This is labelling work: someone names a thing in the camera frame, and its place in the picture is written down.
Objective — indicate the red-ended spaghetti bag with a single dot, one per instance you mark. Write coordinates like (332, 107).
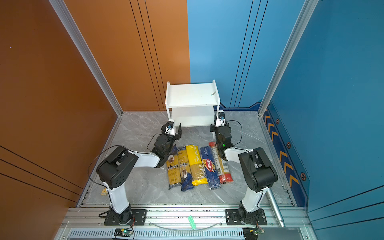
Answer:
(222, 167)

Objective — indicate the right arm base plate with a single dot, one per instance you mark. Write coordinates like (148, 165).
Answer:
(241, 217)

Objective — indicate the right green circuit board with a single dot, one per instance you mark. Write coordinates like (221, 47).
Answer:
(252, 233)

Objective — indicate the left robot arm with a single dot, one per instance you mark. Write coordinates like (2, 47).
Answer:
(114, 170)

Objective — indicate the white two-tier shelf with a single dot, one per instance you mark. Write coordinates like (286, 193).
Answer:
(192, 105)

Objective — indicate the green circuit board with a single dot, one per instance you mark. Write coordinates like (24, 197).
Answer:
(123, 233)
(252, 233)

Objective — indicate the Ankara spaghetti bag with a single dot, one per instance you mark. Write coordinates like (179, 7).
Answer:
(173, 169)
(185, 170)

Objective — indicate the aluminium front rail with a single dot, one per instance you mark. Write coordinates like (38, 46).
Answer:
(170, 222)

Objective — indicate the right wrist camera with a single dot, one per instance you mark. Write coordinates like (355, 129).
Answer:
(220, 119)

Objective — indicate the yellow Pastatime spaghetti bag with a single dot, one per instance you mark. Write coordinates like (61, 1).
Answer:
(196, 165)

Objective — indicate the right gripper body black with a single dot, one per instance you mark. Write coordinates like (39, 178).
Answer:
(218, 132)

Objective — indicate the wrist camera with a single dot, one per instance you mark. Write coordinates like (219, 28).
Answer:
(168, 128)
(220, 119)

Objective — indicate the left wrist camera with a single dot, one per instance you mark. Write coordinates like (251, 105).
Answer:
(168, 128)

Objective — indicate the left green circuit board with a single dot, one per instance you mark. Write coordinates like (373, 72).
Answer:
(123, 233)

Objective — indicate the silver metal cylinder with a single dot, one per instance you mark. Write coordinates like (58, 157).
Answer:
(275, 208)

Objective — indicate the green ridged plastic piece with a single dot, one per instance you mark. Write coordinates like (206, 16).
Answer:
(192, 222)

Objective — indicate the blue Barilla spaghetti box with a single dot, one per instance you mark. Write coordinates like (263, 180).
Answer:
(210, 168)

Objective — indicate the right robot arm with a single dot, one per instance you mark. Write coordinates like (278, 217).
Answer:
(259, 175)

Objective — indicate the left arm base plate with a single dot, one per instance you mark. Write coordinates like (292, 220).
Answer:
(135, 217)

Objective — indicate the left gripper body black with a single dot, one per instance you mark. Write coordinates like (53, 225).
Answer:
(170, 141)

